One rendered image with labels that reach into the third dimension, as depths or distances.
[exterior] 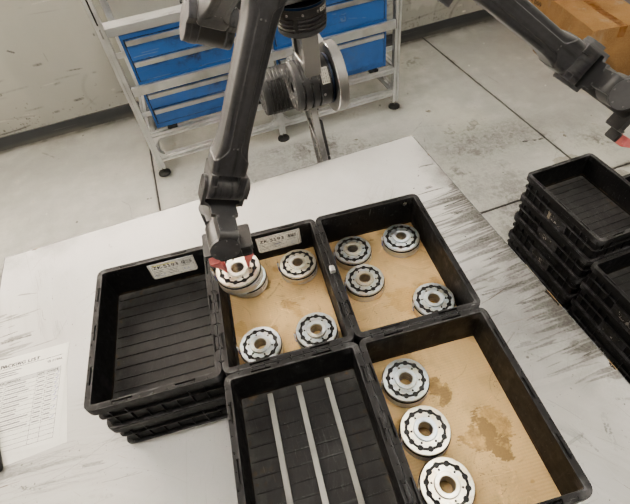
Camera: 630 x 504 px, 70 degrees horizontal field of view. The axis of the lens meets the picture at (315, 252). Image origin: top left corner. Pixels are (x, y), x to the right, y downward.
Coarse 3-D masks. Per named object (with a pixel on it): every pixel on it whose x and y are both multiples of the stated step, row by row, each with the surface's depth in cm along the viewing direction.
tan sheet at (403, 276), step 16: (368, 240) 131; (384, 256) 126; (416, 256) 125; (384, 272) 123; (400, 272) 122; (416, 272) 122; (432, 272) 121; (384, 288) 119; (400, 288) 119; (416, 288) 118; (352, 304) 117; (368, 304) 116; (384, 304) 116; (400, 304) 116; (368, 320) 113; (384, 320) 113; (400, 320) 112
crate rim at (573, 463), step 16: (432, 320) 100; (448, 320) 100; (384, 336) 100; (496, 336) 96; (368, 368) 94; (528, 384) 89; (384, 400) 90; (384, 416) 88; (544, 416) 85; (400, 448) 83; (560, 448) 81; (400, 464) 82; (576, 464) 79; (416, 496) 79; (560, 496) 76; (576, 496) 76
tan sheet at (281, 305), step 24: (264, 264) 129; (288, 288) 122; (312, 288) 122; (240, 312) 119; (264, 312) 118; (288, 312) 117; (312, 312) 117; (240, 336) 114; (288, 336) 113; (240, 360) 110
